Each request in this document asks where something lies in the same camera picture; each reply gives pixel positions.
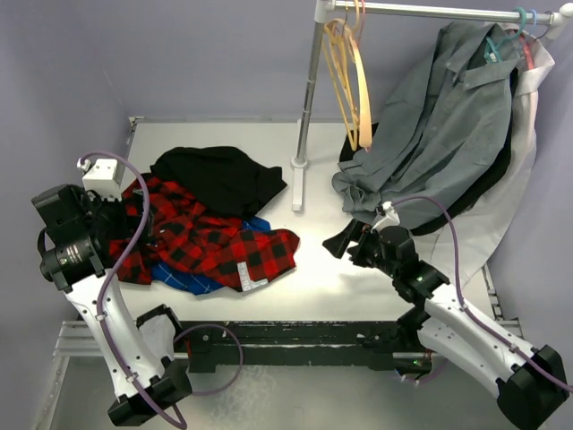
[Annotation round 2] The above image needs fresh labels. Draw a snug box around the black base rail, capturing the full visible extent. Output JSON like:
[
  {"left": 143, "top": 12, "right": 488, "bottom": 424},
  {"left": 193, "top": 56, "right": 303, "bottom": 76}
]
[{"left": 175, "top": 321, "right": 436, "bottom": 377}]

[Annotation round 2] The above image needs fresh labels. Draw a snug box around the pink wire hanger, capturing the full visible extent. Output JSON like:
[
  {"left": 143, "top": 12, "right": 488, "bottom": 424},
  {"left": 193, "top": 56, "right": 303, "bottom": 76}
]
[{"left": 354, "top": 0, "right": 366, "bottom": 37}]

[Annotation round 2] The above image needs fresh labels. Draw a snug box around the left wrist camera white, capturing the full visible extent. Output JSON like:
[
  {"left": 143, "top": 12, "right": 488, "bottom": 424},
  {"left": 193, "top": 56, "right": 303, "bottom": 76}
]
[{"left": 77, "top": 159, "right": 122, "bottom": 202}]

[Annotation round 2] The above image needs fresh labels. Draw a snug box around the cream plastic hanger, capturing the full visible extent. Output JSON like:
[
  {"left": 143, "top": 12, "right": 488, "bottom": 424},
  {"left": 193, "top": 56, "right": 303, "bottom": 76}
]
[{"left": 339, "top": 23, "right": 372, "bottom": 151}]

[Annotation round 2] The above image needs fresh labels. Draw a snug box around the white hanging shirt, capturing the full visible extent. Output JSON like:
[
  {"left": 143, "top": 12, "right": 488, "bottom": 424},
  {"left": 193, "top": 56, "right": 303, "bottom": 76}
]
[{"left": 418, "top": 41, "right": 554, "bottom": 282}]

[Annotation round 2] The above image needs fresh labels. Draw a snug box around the black shirt on table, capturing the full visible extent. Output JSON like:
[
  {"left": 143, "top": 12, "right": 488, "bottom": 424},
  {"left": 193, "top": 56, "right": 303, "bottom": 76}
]
[{"left": 150, "top": 146, "right": 287, "bottom": 220}]

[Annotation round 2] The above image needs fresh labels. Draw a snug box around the purple cable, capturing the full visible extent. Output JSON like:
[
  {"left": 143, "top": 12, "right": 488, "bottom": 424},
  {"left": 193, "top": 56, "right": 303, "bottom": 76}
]
[
  {"left": 76, "top": 150, "right": 245, "bottom": 430},
  {"left": 380, "top": 195, "right": 573, "bottom": 404}
]

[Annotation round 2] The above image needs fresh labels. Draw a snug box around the yellow plastic hanger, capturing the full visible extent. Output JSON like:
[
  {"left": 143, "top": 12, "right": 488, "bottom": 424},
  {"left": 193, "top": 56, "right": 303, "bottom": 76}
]
[{"left": 321, "top": 1, "right": 372, "bottom": 151}]

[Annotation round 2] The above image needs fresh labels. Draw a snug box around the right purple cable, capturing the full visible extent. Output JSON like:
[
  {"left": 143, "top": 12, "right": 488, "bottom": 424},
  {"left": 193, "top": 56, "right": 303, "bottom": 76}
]
[{"left": 380, "top": 195, "right": 573, "bottom": 404}]

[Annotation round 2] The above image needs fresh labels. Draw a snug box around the grey hanging shirt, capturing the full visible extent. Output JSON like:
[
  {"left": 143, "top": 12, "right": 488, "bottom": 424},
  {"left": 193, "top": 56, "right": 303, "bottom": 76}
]
[{"left": 332, "top": 21, "right": 519, "bottom": 228}]

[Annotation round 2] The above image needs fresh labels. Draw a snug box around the red black plaid shirt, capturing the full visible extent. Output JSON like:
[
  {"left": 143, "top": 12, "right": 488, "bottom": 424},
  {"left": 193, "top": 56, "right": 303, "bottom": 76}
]
[{"left": 117, "top": 173, "right": 300, "bottom": 291}]

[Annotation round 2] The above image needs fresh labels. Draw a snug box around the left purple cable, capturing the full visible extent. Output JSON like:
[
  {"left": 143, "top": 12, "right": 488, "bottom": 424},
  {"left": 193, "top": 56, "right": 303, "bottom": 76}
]
[{"left": 76, "top": 150, "right": 245, "bottom": 430}]

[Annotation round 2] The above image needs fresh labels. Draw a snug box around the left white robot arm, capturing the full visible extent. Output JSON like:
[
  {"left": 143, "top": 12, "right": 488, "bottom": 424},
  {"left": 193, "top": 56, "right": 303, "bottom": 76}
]
[{"left": 31, "top": 185, "right": 192, "bottom": 426}]

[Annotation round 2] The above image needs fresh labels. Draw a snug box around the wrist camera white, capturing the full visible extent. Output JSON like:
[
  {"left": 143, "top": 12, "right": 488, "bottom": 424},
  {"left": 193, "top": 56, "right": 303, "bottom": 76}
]
[
  {"left": 372, "top": 202, "right": 400, "bottom": 232},
  {"left": 77, "top": 159, "right": 122, "bottom": 202}
]

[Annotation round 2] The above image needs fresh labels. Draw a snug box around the blue checked shirt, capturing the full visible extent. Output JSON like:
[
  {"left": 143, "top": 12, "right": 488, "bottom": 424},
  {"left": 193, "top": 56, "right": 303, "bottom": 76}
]
[{"left": 151, "top": 217, "right": 271, "bottom": 296}]

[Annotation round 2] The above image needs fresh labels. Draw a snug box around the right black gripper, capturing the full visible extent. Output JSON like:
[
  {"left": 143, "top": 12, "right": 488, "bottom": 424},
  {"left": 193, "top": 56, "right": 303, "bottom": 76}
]
[{"left": 323, "top": 219, "right": 398, "bottom": 279}]

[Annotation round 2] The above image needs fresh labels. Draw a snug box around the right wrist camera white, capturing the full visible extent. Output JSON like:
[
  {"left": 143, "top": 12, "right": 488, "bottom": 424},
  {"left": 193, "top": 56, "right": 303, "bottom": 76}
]
[{"left": 372, "top": 202, "right": 400, "bottom": 232}]

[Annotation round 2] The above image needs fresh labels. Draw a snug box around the blue hanger hook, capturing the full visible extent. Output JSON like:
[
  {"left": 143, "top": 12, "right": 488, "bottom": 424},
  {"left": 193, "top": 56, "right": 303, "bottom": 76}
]
[{"left": 528, "top": 9, "right": 538, "bottom": 27}]

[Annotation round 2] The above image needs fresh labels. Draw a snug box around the teal plastic hanger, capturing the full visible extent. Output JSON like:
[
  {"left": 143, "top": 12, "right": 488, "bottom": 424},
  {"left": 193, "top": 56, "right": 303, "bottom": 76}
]
[{"left": 483, "top": 7, "right": 527, "bottom": 64}]

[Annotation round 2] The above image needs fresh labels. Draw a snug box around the metal clothes rack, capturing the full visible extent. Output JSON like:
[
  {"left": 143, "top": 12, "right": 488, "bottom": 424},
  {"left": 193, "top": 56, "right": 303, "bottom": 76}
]
[{"left": 291, "top": 1, "right": 572, "bottom": 212}]

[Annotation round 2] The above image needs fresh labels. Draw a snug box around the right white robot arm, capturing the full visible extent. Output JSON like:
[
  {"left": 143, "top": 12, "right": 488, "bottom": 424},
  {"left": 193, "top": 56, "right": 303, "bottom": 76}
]
[{"left": 322, "top": 219, "right": 569, "bottom": 429}]

